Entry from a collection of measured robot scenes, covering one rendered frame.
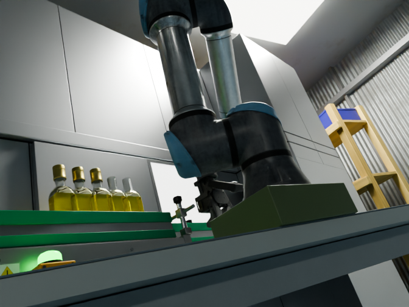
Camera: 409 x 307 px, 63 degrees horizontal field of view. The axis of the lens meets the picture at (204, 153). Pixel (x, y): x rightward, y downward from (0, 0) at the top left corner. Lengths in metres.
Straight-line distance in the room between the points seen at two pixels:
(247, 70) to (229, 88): 1.08
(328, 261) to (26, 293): 0.49
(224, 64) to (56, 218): 0.60
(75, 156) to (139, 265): 0.90
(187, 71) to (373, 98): 3.37
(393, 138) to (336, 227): 3.30
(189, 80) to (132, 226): 0.42
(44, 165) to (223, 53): 0.68
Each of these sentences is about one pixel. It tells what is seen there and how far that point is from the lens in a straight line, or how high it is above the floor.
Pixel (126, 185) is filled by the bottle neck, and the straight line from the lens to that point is 1.17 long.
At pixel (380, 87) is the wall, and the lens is 4.05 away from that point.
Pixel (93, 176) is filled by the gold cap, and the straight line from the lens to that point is 1.11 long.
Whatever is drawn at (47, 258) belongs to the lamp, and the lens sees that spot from 0.74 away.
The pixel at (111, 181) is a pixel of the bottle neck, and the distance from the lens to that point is 1.14.
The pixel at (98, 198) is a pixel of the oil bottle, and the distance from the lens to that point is 1.06.
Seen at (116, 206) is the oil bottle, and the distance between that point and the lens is 1.09.
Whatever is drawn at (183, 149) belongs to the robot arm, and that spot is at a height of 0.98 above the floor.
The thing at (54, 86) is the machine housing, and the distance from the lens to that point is 1.49.
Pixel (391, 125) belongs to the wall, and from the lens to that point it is 3.94.
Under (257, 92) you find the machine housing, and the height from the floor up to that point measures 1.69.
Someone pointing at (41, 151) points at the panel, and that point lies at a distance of 1.24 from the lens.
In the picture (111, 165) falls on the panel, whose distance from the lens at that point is 1.35.
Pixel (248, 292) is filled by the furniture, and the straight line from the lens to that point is 0.55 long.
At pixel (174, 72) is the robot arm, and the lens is 0.83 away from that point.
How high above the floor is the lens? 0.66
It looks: 25 degrees up
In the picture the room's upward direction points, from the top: 18 degrees counter-clockwise
